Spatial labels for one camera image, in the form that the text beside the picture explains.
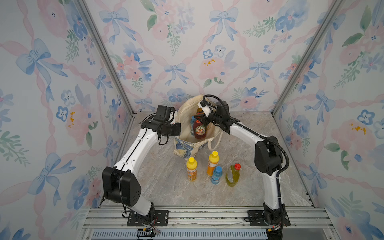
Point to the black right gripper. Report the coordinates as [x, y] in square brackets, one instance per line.
[204, 120]

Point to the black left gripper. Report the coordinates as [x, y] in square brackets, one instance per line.
[178, 132]

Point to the orange pump soap bottle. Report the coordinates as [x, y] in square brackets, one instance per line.
[200, 112]

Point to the dark red soap bottle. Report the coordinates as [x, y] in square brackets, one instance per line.
[199, 129]

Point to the cream canvas shopping bag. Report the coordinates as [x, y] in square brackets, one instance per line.
[186, 145]

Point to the small blue bottle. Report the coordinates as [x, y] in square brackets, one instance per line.
[193, 120]
[217, 174]

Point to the orange bottle yellow cap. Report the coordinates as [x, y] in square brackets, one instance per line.
[192, 165]
[214, 159]

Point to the small blue bottle front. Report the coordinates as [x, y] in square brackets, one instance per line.
[217, 174]

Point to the green soap bottle red cap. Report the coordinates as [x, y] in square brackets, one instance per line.
[233, 175]

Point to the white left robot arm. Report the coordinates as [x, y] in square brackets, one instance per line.
[120, 183]

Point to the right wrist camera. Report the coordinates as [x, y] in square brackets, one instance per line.
[206, 107]

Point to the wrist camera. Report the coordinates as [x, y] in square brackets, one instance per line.
[165, 114]
[206, 107]

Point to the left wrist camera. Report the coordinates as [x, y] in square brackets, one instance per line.
[165, 114]

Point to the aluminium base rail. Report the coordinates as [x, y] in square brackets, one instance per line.
[207, 223]

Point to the aluminium corner post left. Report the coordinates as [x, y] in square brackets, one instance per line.
[94, 32]

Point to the aluminium corner post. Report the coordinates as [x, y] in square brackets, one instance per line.
[94, 32]
[310, 50]

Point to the aluminium corner post right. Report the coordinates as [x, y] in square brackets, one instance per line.
[310, 50]

